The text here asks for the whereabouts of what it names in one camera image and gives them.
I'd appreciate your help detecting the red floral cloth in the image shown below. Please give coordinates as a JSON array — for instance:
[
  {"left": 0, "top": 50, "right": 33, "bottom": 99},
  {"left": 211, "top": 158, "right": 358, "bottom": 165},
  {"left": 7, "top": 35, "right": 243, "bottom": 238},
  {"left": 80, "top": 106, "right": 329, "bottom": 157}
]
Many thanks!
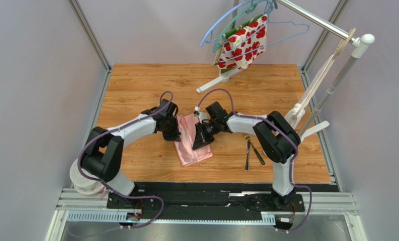
[{"left": 213, "top": 14, "right": 268, "bottom": 73}]

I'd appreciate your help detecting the black handled knife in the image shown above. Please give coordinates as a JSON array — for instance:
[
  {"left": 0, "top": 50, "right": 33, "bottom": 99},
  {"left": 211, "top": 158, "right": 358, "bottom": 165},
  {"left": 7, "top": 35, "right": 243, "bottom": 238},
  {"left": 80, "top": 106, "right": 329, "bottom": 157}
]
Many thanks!
[{"left": 250, "top": 142, "right": 265, "bottom": 165}]

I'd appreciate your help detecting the pink cloth napkin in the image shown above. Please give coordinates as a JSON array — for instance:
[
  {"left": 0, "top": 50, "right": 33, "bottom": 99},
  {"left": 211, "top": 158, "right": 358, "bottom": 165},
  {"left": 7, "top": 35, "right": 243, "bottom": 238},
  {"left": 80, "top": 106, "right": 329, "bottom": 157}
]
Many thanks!
[{"left": 173, "top": 113, "right": 214, "bottom": 167}]

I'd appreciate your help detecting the white hanging cloth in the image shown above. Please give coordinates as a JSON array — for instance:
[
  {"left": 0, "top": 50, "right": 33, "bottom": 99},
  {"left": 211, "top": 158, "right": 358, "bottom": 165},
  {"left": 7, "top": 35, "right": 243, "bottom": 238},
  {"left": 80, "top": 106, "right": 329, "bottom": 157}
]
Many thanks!
[{"left": 285, "top": 54, "right": 336, "bottom": 129}]

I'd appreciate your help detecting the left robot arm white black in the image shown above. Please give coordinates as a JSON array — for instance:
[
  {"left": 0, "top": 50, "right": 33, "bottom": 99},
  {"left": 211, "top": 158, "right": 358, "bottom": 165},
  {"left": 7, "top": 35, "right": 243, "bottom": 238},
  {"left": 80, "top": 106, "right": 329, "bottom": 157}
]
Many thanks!
[{"left": 77, "top": 99, "right": 181, "bottom": 196}]

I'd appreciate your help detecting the thin blue wire hanger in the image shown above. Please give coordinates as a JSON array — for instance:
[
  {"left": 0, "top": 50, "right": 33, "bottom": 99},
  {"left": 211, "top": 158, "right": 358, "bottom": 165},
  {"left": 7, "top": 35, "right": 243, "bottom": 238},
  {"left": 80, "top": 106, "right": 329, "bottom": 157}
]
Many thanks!
[{"left": 211, "top": 1, "right": 312, "bottom": 64}]

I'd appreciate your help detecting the light blue hanger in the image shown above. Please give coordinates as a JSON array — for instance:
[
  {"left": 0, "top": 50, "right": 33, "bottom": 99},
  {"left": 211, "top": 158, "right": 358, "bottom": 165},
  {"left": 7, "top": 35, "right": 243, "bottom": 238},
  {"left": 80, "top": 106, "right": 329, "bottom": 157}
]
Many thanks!
[{"left": 199, "top": 0, "right": 270, "bottom": 47}]

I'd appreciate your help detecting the purple cable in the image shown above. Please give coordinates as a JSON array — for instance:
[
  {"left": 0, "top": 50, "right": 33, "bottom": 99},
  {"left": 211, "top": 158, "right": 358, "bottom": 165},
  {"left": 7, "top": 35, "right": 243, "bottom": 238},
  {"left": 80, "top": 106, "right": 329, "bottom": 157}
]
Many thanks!
[
  {"left": 194, "top": 88, "right": 313, "bottom": 233},
  {"left": 77, "top": 90, "right": 165, "bottom": 229}
]

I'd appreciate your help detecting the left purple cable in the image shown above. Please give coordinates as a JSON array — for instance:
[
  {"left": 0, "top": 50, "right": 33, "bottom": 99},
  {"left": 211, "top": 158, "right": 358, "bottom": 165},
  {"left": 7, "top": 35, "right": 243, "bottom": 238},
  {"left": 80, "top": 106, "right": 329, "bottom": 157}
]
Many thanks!
[{"left": 77, "top": 90, "right": 165, "bottom": 229}]

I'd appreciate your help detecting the teal green hanger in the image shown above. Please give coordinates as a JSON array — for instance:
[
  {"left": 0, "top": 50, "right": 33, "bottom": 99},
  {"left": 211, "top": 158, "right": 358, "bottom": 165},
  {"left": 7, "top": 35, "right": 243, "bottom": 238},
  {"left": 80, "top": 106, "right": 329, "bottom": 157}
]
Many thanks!
[{"left": 201, "top": 1, "right": 278, "bottom": 53}]

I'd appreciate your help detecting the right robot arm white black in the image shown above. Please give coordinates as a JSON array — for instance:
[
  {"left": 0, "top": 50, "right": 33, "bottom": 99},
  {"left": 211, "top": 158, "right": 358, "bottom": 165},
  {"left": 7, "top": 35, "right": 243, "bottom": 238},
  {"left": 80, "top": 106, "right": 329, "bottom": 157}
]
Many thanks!
[{"left": 192, "top": 101, "right": 301, "bottom": 197}]

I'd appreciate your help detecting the white mesh basket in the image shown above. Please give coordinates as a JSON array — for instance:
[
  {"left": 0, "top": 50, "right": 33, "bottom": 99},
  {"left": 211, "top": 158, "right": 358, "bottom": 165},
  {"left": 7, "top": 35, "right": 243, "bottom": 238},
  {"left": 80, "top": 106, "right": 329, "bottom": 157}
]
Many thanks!
[{"left": 69, "top": 159, "right": 106, "bottom": 196}]

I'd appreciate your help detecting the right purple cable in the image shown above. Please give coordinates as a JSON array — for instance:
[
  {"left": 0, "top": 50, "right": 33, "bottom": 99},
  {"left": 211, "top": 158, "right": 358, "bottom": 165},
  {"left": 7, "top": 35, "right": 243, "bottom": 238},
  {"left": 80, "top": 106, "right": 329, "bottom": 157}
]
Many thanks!
[{"left": 194, "top": 88, "right": 313, "bottom": 233}]

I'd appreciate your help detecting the white clothes rack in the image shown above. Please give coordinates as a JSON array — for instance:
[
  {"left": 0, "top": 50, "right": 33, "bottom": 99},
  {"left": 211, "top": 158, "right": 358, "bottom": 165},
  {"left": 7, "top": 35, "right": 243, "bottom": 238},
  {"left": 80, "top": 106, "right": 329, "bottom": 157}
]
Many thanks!
[{"left": 196, "top": 0, "right": 376, "bottom": 141}]

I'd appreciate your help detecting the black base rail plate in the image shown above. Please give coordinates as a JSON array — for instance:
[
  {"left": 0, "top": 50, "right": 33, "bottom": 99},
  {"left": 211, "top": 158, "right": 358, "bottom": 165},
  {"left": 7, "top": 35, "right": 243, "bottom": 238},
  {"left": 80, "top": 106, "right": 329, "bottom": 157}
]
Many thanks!
[{"left": 105, "top": 181, "right": 307, "bottom": 222}]

